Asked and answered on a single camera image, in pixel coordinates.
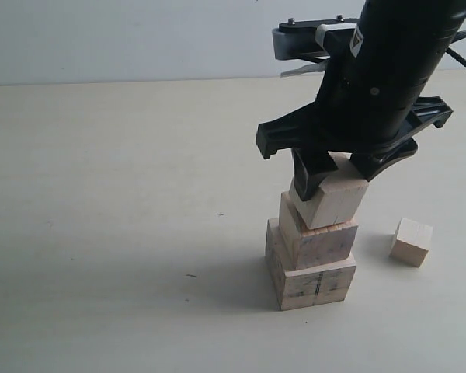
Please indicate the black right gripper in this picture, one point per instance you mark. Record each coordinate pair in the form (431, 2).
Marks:
(362, 107)

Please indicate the second largest wooden cube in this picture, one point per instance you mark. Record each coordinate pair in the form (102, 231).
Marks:
(311, 247)

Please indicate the smallest wooden cube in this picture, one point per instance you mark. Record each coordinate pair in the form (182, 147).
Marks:
(411, 242)

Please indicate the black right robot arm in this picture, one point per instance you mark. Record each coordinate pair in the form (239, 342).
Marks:
(411, 35)

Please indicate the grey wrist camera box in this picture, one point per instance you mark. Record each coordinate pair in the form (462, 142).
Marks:
(311, 40)

